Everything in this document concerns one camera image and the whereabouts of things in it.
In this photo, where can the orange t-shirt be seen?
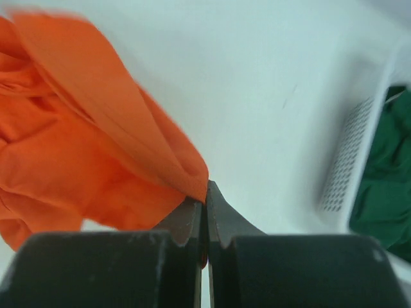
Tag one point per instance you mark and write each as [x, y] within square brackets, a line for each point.
[80, 139]

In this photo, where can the white perforated plastic basket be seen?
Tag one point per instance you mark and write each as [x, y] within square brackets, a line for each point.
[366, 99]

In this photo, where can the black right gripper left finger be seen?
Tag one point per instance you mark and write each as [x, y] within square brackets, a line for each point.
[160, 267]

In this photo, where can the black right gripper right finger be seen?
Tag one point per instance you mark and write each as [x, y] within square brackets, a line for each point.
[248, 268]

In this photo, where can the green t-shirt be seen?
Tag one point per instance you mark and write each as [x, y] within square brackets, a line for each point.
[382, 206]

